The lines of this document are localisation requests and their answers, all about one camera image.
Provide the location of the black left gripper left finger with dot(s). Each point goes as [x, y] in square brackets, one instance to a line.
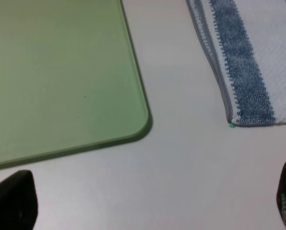
[18, 202]

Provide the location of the blue white striped towel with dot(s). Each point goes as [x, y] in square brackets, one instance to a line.
[245, 44]

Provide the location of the green plastic tray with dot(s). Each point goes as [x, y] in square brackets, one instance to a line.
[69, 79]

